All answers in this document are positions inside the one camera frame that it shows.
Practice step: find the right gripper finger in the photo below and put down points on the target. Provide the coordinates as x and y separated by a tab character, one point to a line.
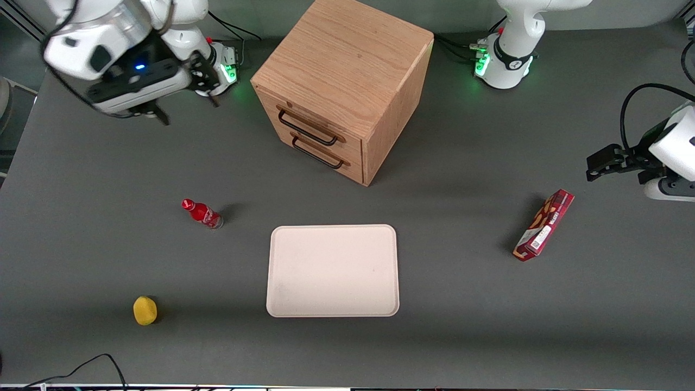
157	115
205	81

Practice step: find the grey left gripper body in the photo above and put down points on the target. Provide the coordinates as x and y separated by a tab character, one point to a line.
644	155

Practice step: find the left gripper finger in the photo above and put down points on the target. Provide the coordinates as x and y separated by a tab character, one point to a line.
597	175
605	156

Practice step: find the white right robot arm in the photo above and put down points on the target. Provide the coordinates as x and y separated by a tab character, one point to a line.
179	11

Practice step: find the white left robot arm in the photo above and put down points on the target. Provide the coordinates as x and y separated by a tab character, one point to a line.
513	38

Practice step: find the wooden two-drawer cabinet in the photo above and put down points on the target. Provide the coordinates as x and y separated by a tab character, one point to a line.
347	60

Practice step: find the red snack box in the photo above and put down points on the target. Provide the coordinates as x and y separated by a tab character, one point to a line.
544	225

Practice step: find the small red cola bottle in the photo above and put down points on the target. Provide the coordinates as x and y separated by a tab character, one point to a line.
202	213

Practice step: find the grey round seat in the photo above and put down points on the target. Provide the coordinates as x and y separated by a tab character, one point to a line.
4	103

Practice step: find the yellow lemon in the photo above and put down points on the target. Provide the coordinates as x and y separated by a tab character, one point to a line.
145	310

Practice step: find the beige rectangular tray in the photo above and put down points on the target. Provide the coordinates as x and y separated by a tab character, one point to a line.
332	270

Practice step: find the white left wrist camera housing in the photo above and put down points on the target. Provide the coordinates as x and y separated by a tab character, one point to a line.
678	144

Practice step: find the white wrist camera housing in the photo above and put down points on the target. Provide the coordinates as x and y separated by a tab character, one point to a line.
678	144
70	54

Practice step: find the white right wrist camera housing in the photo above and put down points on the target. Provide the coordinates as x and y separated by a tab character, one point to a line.
70	54

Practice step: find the aluminium frame bar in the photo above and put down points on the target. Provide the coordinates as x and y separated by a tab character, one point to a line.
27	27

